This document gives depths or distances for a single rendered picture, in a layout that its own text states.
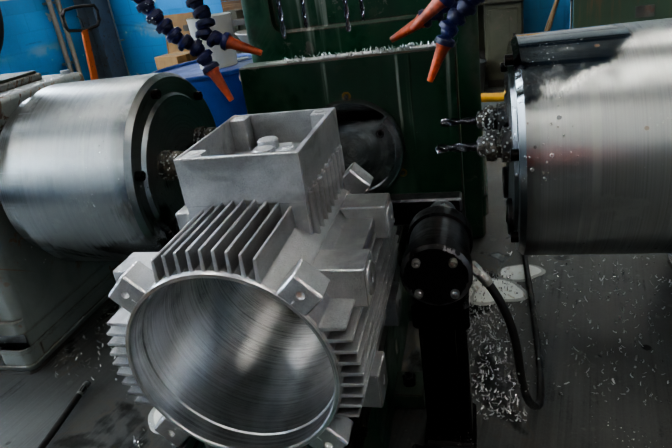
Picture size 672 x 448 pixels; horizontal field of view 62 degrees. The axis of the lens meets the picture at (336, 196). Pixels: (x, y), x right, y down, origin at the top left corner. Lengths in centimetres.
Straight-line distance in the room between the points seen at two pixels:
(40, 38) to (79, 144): 688
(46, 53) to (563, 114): 725
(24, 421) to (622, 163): 74
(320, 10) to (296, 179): 53
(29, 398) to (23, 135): 34
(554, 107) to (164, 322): 39
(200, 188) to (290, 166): 8
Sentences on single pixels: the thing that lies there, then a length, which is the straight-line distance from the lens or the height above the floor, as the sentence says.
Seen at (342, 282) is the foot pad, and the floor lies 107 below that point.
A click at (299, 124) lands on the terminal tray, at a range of 52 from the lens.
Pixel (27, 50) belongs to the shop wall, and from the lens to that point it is 746.
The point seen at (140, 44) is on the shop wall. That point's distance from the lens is 777.
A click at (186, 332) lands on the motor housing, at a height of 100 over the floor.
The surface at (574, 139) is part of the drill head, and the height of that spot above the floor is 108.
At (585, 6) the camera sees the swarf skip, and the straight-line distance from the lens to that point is 466.
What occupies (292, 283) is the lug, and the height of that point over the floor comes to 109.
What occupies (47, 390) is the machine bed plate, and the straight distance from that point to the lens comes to 87.
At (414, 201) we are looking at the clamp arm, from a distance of 58.
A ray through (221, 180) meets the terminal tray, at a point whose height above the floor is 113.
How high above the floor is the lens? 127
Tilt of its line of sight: 22 degrees down
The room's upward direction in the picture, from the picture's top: 9 degrees counter-clockwise
